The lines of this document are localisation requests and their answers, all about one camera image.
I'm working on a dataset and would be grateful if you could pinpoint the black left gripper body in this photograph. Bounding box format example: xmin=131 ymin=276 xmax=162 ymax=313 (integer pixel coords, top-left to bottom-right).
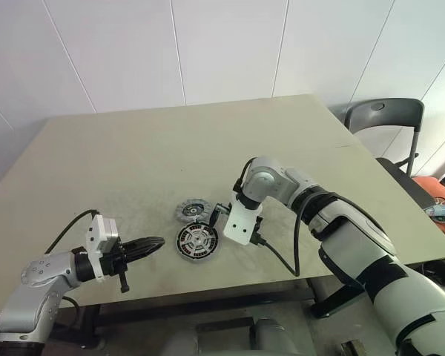
xmin=99 ymin=240 xmax=131 ymax=295

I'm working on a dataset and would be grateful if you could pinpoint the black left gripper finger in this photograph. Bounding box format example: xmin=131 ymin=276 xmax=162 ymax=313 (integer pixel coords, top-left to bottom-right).
xmin=125 ymin=245 xmax=163 ymax=261
xmin=128 ymin=236 xmax=166 ymax=252

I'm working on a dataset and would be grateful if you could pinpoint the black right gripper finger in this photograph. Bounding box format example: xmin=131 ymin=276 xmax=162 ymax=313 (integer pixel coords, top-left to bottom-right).
xmin=210 ymin=202 xmax=231 ymax=228

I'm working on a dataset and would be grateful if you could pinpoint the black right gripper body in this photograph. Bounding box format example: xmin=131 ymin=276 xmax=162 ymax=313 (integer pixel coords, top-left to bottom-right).
xmin=254 ymin=214 xmax=266 ymax=244

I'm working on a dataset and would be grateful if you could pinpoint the black round part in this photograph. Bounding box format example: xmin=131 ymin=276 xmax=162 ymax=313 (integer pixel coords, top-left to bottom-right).
xmin=178 ymin=225 xmax=219 ymax=260

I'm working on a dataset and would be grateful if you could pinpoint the silver motor stator housing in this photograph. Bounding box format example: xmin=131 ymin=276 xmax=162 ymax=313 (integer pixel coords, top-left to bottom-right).
xmin=175 ymin=223 xmax=222 ymax=265

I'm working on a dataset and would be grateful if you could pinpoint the dark grey rounded shape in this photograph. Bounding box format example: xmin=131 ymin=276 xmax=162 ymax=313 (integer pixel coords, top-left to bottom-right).
xmin=252 ymin=317 xmax=307 ymax=356

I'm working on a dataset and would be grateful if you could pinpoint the dark grey plastic chair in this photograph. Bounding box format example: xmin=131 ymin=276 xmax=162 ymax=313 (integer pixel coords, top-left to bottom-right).
xmin=343 ymin=97 xmax=426 ymax=178

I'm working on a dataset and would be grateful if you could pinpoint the orange cloth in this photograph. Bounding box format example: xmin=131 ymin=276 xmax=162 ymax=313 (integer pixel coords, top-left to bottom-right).
xmin=410 ymin=175 xmax=445 ymax=240

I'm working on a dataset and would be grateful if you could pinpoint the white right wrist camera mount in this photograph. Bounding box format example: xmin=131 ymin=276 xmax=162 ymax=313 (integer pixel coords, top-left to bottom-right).
xmin=222 ymin=200 xmax=263 ymax=246

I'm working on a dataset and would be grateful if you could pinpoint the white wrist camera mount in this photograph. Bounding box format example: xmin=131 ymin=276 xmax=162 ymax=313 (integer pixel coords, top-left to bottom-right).
xmin=222 ymin=200 xmax=263 ymax=246
xmin=84 ymin=214 xmax=119 ymax=286

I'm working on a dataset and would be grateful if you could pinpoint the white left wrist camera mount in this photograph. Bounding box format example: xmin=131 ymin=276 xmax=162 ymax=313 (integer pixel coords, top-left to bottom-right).
xmin=84 ymin=214 xmax=119 ymax=286

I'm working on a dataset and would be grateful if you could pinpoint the short black right wrist cable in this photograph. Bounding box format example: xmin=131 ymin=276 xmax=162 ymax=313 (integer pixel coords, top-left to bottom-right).
xmin=232 ymin=158 xmax=256 ymax=194

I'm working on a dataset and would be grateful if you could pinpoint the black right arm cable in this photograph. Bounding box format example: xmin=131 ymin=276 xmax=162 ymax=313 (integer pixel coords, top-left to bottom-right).
xmin=249 ymin=191 xmax=357 ymax=277

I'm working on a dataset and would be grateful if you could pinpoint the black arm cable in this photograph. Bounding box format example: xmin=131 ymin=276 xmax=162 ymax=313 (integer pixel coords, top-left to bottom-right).
xmin=249 ymin=191 xmax=357 ymax=277
xmin=43 ymin=209 xmax=99 ymax=257

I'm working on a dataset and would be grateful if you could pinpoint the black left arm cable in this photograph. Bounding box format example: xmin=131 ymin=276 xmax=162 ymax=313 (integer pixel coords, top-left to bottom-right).
xmin=43 ymin=209 xmax=99 ymax=257

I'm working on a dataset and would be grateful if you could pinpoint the black table frame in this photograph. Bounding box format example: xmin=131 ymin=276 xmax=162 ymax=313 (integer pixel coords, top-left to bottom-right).
xmin=51 ymin=277 xmax=361 ymax=352

